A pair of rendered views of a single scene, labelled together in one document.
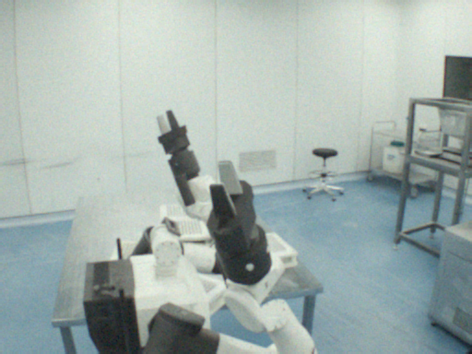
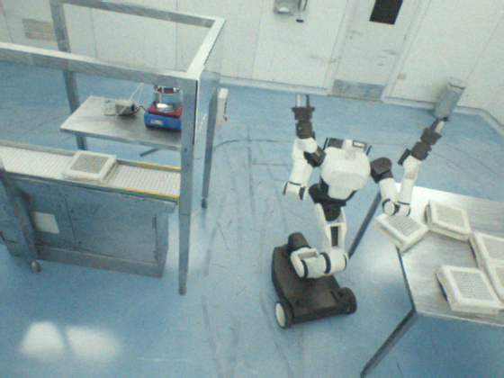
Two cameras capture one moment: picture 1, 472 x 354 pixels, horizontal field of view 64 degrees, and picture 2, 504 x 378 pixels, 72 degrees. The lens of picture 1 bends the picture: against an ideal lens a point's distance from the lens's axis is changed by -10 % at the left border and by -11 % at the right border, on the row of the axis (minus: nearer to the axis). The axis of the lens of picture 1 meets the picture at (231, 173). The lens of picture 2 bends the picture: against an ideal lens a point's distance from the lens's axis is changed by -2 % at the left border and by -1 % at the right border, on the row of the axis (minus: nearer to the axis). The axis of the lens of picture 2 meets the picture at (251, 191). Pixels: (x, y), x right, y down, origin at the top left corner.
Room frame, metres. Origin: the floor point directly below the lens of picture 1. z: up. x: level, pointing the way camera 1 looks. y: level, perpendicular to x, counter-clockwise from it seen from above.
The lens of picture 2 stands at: (0.85, -1.68, 2.36)
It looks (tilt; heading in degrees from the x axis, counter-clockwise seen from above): 40 degrees down; 104
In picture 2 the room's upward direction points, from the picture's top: 11 degrees clockwise
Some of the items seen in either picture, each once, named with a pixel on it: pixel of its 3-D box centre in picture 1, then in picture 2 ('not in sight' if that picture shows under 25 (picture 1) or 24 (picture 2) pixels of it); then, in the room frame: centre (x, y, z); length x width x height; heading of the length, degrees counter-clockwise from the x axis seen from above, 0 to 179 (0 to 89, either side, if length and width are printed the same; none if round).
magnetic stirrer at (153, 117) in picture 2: not in sight; (167, 112); (-0.09, -0.15, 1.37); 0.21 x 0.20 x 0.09; 107
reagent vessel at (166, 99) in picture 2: not in sight; (166, 89); (-0.08, -0.16, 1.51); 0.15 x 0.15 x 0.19
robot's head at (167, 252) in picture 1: (165, 248); (352, 148); (0.91, 0.16, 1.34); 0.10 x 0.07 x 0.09; 15
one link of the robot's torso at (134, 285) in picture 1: (147, 317); (340, 170); (0.90, 0.22, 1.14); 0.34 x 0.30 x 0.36; 15
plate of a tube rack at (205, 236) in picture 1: (183, 230); (499, 251); (1.96, 0.24, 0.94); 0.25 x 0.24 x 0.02; 99
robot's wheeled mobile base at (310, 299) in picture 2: not in sight; (306, 273); (0.94, 0.15, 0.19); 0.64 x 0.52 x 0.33; 128
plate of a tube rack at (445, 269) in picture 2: (262, 247); (470, 286); (1.75, -0.14, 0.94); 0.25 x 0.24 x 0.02; 110
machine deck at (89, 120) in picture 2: not in sight; (132, 122); (-0.24, -0.26, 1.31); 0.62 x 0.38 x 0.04; 17
